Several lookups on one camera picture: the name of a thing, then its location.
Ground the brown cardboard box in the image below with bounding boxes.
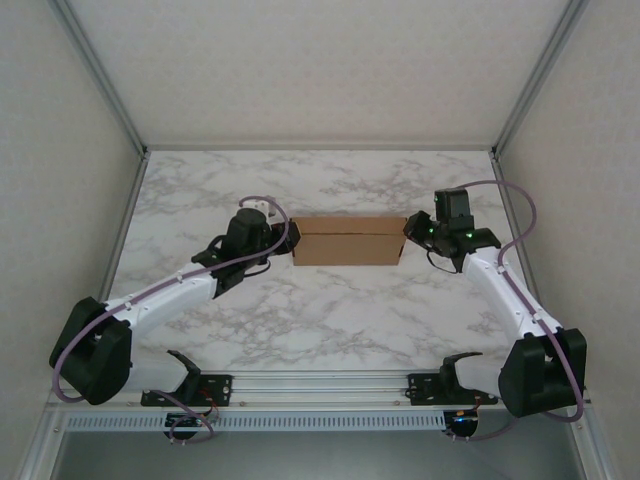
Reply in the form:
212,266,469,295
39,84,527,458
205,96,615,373
289,215,409,268

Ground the aluminium lower frame post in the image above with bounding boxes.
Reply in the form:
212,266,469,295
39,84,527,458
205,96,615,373
18,404,69,480
567,404,619,480

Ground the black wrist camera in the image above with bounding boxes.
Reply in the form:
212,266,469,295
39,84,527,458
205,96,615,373
224,208,274,256
433,187,475,231

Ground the slotted grey cable duct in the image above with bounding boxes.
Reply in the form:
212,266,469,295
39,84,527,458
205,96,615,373
66,412,446,431

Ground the aluminium frame post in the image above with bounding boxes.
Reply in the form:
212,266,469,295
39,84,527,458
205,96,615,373
489,0,592,156
18,404,69,480
567,404,619,480
52,0,151,156

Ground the wide aluminium base rail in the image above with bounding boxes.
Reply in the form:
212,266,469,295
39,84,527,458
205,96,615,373
47,368,594,412

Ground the small circuit board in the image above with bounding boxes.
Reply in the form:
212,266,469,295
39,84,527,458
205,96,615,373
446,409,482,437
166,412,211,432

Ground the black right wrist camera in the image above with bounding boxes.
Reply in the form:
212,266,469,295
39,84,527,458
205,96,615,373
433,187,475,231

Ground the aluminium table edge rail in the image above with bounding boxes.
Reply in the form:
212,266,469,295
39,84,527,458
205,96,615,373
94,149,151,306
489,152,556,331
143,144,496,154

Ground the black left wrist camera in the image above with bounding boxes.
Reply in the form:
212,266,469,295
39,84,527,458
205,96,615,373
224,208,274,256

